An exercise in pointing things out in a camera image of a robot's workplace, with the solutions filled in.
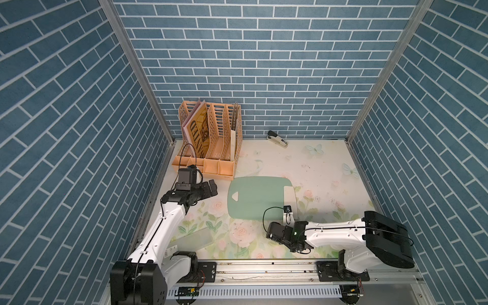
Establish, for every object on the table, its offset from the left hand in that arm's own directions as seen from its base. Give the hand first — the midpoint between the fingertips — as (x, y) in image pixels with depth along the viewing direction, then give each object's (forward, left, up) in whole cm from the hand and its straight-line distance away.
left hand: (212, 187), depth 83 cm
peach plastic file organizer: (+18, +1, -4) cm, 19 cm away
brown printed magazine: (+29, +11, +10) cm, 32 cm away
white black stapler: (+44, -31, -9) cm, 54 cm away
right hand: (-16, -32, -14) cm, 38 cm away
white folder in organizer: (+19, -8, +8) cm, 22 cm away
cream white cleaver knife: (+1, -37, -12) cm, 39 cm away
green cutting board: (+1, -20, -12) cm, 23 cm away
